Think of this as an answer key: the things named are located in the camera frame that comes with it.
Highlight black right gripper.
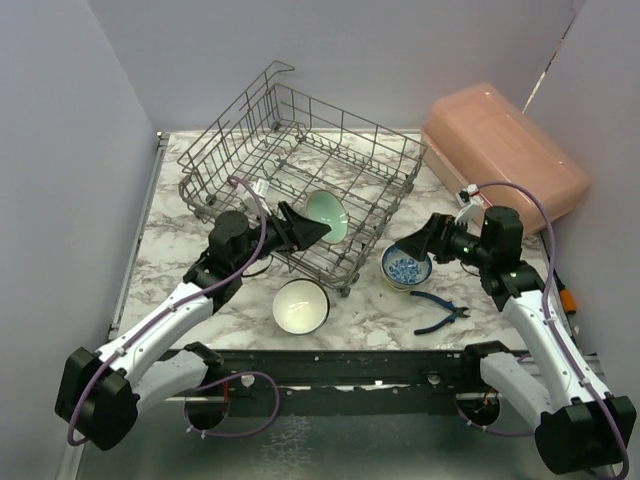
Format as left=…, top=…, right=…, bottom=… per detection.
left=396, top=211, right=494, bottom=269

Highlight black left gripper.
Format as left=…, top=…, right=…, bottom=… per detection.
left=234, top=200, right=330, bottom=273

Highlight mint green ceramic bowl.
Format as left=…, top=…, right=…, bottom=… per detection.
left=305, top=190, right=349, bottom=244

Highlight blue floral orange bowl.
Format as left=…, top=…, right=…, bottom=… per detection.
left=380, top=245, right=433, bottom=290

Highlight grey wire dish rack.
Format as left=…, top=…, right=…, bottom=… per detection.
left=177, top=60, right=426, bottom=297

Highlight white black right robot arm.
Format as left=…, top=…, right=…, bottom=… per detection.
left=395, top=206, right=637, bottom=476

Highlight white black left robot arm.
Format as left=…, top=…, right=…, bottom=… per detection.
left=54, top=202, right=331, bottom=451

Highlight white bowl with dark rim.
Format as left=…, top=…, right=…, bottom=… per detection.
left=272, top=278, right=330, bottom=335

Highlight pink translucent plastic storage box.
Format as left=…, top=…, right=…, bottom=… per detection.
left=421, top=83, right=590, bottom=234

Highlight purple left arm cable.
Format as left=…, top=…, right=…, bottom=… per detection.
left=66, top=176, right=281, bottom=447

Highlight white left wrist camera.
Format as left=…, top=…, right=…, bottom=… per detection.
left=251, top=178, right=270, bottom=203

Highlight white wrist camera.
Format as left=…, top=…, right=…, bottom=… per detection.
left=455, top=184, right=488, bottom=225
left=251, top=178, right=270, bottom=203

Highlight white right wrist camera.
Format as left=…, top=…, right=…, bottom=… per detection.
left=455, top=184, right=488, bottom=225

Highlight blue handled pliers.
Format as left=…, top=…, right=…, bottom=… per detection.
left=409, top=290, right=472, bottom=336

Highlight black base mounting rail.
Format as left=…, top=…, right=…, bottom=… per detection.
left=201, top=350, right=490, bottom=417

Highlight orange black tool handle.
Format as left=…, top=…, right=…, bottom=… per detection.
left=556, top=279, right=577, bottom=316

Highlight aluminium extrusion frame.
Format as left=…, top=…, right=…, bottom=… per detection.
left=167, top=384, right=229, bottom=404

